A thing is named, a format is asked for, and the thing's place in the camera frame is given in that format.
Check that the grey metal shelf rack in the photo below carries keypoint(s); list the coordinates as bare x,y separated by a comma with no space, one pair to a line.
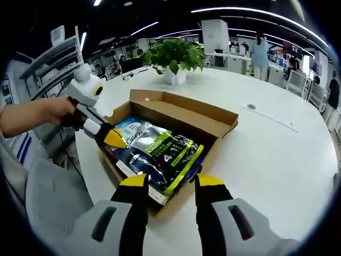
53,57

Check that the white printed carton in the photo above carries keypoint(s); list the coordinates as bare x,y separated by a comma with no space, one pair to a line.
158,194

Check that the dark green-striped packet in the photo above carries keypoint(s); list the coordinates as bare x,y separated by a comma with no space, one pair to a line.
157,149

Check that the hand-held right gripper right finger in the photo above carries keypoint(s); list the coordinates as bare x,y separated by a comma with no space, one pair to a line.
221,221

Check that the white table socket strip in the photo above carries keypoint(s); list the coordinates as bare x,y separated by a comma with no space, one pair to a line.
266,113

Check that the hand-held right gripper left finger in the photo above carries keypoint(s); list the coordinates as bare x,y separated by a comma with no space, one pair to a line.
122,218

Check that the grey mesh office chair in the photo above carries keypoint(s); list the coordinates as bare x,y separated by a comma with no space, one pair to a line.
53,192

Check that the person's left hand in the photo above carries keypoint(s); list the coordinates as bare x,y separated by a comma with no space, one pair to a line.
60,109

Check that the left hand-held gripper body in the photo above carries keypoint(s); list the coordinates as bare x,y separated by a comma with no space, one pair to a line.
85,88

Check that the long curved ceiling light strip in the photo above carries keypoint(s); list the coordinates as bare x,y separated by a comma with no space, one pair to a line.
239,9

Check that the brown cardboard shoe box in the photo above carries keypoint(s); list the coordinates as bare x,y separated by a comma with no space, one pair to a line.
186,112

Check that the white office chair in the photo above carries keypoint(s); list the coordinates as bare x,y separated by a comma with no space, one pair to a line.
317,93
297,82

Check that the green plant in white pot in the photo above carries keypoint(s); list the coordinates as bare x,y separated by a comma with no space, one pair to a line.
173,53

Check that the small desk gadget with rod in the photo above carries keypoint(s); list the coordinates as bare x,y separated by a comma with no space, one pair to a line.
126,77

